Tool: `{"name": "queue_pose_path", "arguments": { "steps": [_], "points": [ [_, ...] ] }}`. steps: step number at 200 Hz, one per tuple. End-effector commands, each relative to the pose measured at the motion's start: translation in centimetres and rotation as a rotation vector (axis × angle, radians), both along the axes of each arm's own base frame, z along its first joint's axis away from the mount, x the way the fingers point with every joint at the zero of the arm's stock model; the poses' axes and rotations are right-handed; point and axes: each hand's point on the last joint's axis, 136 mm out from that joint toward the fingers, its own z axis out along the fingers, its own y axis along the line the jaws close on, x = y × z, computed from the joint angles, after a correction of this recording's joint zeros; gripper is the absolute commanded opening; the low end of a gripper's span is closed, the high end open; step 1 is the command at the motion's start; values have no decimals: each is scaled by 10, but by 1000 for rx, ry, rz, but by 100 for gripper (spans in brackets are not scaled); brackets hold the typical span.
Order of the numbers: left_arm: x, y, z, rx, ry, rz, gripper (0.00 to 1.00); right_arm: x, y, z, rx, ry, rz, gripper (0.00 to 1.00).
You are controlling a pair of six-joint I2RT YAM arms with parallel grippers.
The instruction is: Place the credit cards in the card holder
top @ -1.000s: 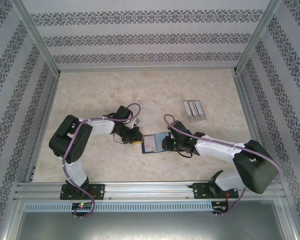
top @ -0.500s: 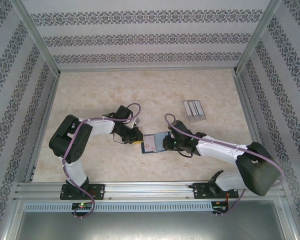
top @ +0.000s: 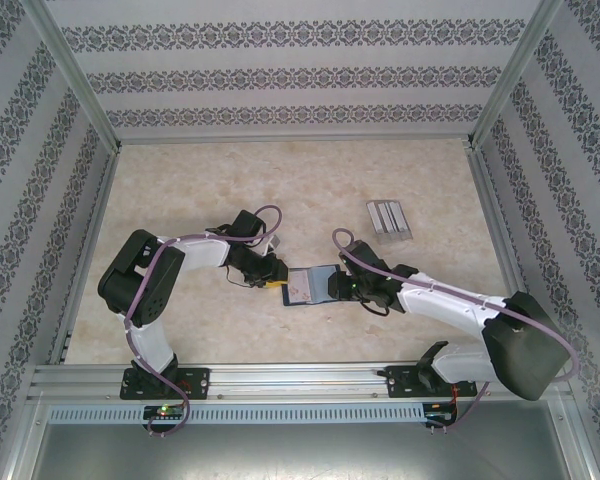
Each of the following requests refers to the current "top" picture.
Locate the clear acrylic tiered card stand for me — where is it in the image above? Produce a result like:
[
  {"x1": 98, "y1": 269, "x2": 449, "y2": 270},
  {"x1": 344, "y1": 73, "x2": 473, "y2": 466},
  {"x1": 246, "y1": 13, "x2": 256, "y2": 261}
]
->
[{"x1": 365, "y1": 198, "x2": 413, "y2": 245}]

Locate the grey metal shelf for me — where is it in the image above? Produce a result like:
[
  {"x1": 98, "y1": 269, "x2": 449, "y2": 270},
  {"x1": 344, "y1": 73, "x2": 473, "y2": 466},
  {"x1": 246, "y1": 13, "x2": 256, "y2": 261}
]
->
[{"x1": 32, "y1": 423, "x2": 574, "y2": 480}]

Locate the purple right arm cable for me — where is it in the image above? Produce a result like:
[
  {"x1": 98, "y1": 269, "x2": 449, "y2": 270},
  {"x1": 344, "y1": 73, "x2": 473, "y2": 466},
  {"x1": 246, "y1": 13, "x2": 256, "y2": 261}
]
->
[{"x1": 332, "y1": 228, "x2": 581, "y2": 436}]

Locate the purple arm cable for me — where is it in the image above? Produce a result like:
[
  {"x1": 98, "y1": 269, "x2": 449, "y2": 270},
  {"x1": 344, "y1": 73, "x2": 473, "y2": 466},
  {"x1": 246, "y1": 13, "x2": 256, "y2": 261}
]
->
[
  {"x1": 332, "y1": 228, "x2": 581, "y2": 436},
  {"x1": 124, "y1": 203, "x2": 285, "y2": 439}
]

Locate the aluminium mounting rail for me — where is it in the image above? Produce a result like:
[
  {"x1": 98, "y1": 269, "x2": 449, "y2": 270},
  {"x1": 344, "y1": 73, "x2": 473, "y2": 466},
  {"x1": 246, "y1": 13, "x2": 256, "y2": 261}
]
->
[{"x1": 29, "y1": 363, "x2": 576, "y2": 401}]

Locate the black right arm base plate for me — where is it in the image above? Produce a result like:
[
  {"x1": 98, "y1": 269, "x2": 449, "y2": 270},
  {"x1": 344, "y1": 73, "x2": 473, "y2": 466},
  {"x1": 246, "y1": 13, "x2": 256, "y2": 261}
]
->
[{"x1": 385, "y1": 365, "x2": 476, "y2": 400}]

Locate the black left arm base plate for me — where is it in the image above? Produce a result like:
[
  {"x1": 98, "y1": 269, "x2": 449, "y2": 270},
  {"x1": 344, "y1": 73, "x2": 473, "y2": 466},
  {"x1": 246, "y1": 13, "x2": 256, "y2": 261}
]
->
[{"x1": 119, "y1": 367, "x2": 212, "y2": 401}]

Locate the grey slotted cable duct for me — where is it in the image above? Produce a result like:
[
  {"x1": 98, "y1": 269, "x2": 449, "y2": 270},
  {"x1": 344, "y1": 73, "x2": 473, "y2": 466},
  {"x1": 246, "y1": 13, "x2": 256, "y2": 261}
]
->
[{"x1": 47, "y1": 404, "x2": 426, "y2": 425}]

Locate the aluminium table side rail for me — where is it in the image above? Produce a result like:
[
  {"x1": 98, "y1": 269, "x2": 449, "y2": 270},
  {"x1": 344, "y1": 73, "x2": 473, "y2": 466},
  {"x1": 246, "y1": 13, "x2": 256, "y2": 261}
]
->
[
  {"x1": 467, "y1": 141, "x2": 519, "y2": 296},
  {"x1": 49, "y1": 147, "x2": 124, "y2": 366}
]

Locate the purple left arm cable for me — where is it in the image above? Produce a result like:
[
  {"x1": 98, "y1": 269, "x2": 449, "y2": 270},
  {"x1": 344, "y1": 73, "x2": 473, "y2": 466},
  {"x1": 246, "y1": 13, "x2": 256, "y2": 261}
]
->
[{"x1": 124, "y1": 203, "x2": 285, "y2": 439}]

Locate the aluminium frame post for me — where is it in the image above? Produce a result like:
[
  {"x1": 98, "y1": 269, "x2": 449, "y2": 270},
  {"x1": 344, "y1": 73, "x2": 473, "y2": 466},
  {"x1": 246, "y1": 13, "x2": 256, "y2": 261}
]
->
[
  {"x1": 22, "y1": 0, "x2": 124, "y2": 151},
  {"x1": 467, "y1": 0, "x2": 566, "y2": 151},
  {"x1": 0, "y1": 392, "x2": 49, "y2": 480},
  {"x1": 552, "y1": 392, "x2": 600, "y2": 480}
]

